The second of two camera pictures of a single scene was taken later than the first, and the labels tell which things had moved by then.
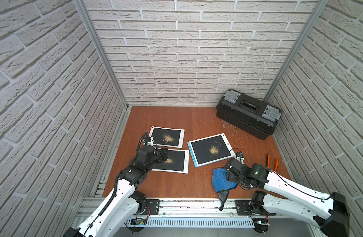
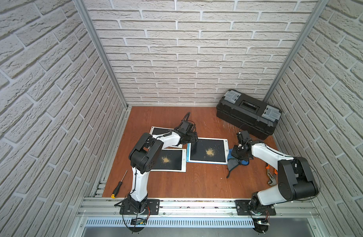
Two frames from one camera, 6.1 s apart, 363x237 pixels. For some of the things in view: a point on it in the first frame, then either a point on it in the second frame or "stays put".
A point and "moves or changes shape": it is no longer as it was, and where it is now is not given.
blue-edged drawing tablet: x=210 y=150 stays put
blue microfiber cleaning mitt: x=221 y=184 moves or changes shape
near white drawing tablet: x=177 y=162 stays put
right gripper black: x=229 y=177 → x=234 y=153
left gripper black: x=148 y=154 → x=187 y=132
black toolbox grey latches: x=250 y=115 stays put
